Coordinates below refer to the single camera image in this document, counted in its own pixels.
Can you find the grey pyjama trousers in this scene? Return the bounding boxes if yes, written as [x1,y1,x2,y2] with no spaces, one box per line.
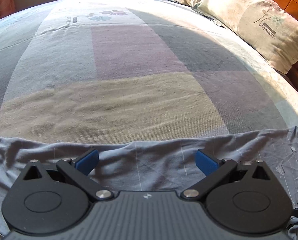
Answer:
[0,127,298,236]

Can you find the beige pillow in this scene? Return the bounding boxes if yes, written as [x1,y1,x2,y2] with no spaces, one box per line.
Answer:
[193,0,298,74]

